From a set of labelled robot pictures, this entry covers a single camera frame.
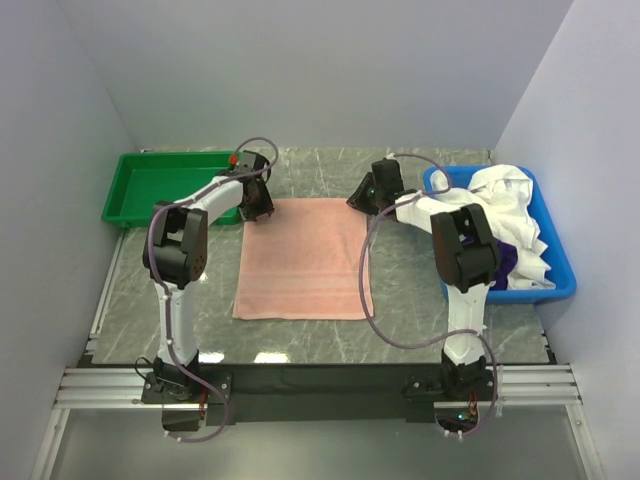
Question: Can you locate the blue plastic bin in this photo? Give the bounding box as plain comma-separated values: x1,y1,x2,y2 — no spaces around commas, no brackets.
423,165,577,305

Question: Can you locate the purple towel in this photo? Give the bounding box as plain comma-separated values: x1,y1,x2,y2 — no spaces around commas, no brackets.
491,239,518,291

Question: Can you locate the aluminium frame rail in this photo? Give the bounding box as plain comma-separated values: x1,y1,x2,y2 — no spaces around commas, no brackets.
31,363,605,479

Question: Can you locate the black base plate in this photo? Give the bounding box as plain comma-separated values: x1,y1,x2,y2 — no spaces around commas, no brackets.
141,363,496,426

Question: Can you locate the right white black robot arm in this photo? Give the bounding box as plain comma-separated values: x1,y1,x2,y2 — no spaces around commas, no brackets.
347,155,501,399

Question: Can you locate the pink towel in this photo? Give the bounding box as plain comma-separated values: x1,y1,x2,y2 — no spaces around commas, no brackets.
233,198,367,321

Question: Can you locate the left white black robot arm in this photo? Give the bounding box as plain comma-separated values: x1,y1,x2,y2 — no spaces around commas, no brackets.
143,150,274,402

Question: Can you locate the green plastic tray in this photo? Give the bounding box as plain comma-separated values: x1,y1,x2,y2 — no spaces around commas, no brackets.
102,151,231,229

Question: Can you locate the white crumpled towel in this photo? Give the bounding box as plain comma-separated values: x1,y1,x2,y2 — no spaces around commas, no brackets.
430,165,555,290

